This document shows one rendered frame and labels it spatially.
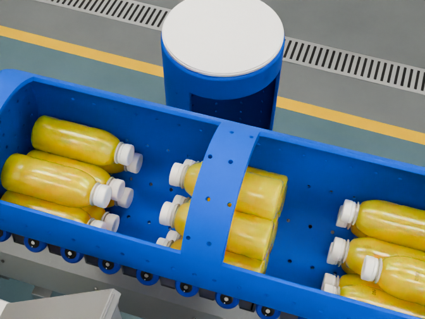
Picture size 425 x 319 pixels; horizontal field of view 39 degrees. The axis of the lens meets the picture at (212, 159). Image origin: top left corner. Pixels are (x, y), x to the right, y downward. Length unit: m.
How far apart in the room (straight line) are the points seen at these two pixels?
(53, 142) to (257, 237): 0.41
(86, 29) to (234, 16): 1.65
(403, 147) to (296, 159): 1.52
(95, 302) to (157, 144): 0.57
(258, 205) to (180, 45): 0.52
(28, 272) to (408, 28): 2.32
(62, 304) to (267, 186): 0.40
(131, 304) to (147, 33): 1.93
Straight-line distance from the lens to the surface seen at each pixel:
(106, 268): 1.13
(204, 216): 0.88
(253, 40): 1.37
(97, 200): 1.02
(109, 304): 0.63
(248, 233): 0.95
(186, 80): 1.33
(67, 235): 0.99
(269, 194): 0.94
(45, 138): 1.12
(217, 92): 1.32
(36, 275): 1.26
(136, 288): 1.15
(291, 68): 2.78
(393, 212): 1.02
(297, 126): 2.56
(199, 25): 1.40
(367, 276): 0.97
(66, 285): 1.23
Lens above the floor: 1.96
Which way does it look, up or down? 54 degrees down
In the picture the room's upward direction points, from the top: 1 degrees clockwise
